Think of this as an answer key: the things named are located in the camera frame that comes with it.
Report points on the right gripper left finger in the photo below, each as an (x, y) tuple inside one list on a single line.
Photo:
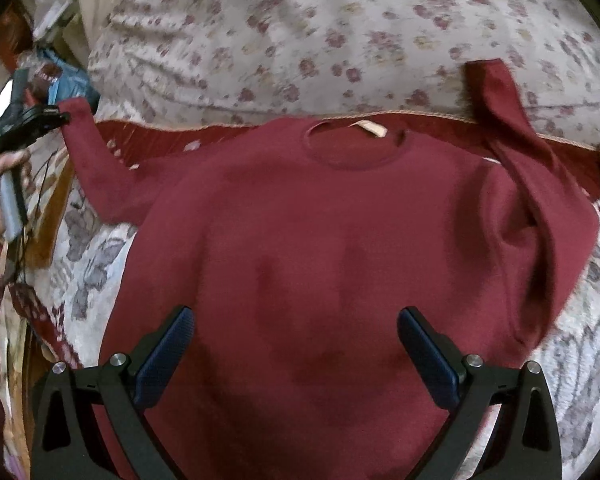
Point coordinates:
[(67, 441)]

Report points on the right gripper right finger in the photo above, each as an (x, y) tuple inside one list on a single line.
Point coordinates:
[(524, 442)]

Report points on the dark red sweater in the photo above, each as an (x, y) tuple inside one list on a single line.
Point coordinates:
[(297, 243)]

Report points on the clear plastic bottle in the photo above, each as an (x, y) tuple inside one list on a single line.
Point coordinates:
[(43, 72)]

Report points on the blue plastic bag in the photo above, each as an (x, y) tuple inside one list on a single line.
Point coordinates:
[(67, 81)]

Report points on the orange brown patterned blanket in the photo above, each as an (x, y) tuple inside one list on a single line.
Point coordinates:
[(46, 209)]

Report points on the red white floral blanket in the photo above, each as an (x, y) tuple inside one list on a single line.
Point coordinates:
[(65, 308)]

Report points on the floral pink quilt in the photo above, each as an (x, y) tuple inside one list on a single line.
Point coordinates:
[(198, 62)]

